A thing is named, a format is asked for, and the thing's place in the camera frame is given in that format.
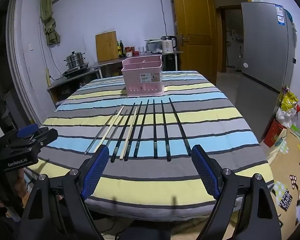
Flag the white plastic bag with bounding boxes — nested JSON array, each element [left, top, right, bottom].
[[276, 107, 297, 128]]

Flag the green hanging curtain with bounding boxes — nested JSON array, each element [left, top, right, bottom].
[[41, 0, 61, 46]]

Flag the pink utensil basket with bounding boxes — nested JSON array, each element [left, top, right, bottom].
[[121, 55, 165, 97]]

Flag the grey rice cooker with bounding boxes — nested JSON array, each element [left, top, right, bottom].
[[145, 39, 163, 54]]

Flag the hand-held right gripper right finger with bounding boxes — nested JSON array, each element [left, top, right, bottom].
[[191, 144, 282, 240]]

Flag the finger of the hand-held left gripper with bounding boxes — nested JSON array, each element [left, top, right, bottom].
[[15, 128, 59, 155], [17, 124, 38, 138]]

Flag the black wall cable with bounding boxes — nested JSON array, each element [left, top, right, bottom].
[[158, 0, 167, 37]]

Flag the white electric kettle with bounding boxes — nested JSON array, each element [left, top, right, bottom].
[[161, 35, 177, 53]]

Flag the low steel counter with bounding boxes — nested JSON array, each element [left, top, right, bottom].
[[46, 67, 100, 107]]

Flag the striped tablecloth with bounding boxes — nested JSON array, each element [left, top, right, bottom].
[[37, 70, 275, 222]]

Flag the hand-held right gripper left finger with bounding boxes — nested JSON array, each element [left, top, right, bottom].
[[20, 144, 110, 240]]

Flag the red box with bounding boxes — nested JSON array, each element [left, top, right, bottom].
[[263, 119, 287, 147]]

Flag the wooden cutting board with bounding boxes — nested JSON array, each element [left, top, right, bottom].
[[95, 31, 119, 62]]

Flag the printed tan mat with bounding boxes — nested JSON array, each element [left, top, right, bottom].
[[269, 127, 300, 233]]

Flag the yellow wooden door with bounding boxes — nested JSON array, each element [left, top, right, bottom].
[[170, 0, 217, 85]]

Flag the black induction cooker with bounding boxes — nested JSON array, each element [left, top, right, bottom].
[[62, 64, 90, 78]]

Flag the yellow snack bag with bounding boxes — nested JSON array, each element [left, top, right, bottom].
[[280, 86, 300, 111]]

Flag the grey refrigerator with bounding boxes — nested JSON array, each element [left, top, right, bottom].
[[235, 2, 297, 143]]

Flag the tall steel counter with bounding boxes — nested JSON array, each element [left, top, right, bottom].
[[91, 51, 184, 79]]

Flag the stainless steamer pot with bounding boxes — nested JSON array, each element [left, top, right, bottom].
[[64, 51, 87, 70]]

